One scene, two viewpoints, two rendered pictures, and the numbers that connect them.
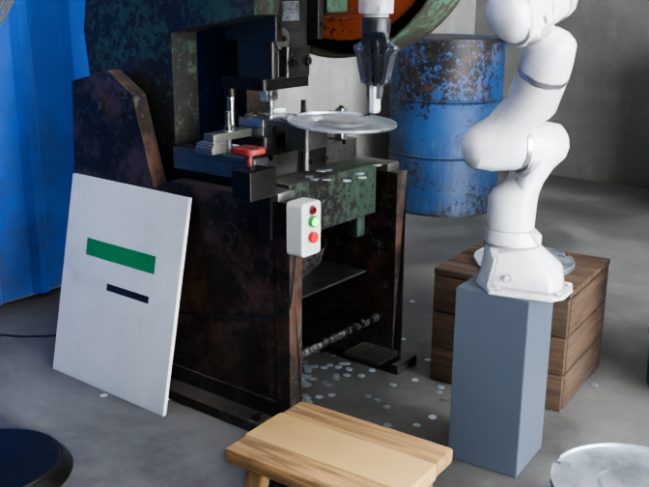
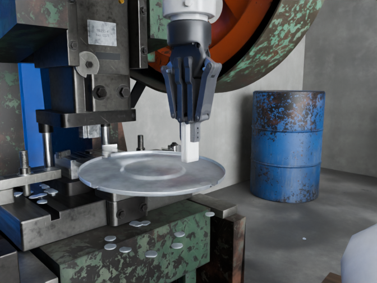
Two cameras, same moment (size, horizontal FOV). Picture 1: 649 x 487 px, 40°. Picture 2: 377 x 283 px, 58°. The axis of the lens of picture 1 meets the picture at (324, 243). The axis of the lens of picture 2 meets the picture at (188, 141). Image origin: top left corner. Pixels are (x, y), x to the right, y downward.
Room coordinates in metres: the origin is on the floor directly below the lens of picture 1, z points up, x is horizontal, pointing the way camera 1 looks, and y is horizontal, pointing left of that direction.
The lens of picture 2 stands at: (1.70, -0.21, 0.96)
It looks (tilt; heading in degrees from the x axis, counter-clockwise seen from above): 10 degrees down; 8
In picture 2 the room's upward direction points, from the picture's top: straight up
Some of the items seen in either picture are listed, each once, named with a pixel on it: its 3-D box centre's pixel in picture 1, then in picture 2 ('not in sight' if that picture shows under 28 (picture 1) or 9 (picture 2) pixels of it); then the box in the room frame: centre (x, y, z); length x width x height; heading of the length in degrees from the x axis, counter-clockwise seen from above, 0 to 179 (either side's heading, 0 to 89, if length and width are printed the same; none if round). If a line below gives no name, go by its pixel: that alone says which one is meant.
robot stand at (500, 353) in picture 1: (500, 370); not in sight; (2.02, -0.44, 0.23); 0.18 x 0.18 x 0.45; 58
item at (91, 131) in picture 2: (269, 93); (90, 129); (2.50, 0.15, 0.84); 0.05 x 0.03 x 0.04; 142
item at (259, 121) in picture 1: (268, 123); (91, 161); (2.51, 0.16, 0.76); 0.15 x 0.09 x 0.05; 142
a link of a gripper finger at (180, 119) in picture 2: (371, 63); (184, 90); (2.30, -0.12, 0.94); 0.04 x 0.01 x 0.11; 142
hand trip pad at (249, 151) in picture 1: (248, 162); not in sight; (2.11, 0.18, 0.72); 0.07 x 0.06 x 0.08; 52
